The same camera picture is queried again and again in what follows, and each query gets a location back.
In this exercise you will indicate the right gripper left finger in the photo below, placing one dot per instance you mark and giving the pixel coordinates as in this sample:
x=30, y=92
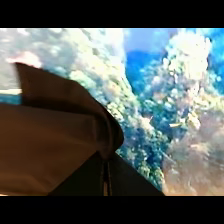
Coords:
x=85, y=178

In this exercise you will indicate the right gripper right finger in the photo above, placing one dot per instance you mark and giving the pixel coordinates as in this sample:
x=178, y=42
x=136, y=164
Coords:
x=128, y=180

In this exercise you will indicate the brown garment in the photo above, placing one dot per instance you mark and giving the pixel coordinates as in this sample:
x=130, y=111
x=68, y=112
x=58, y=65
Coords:
x=50, y=140

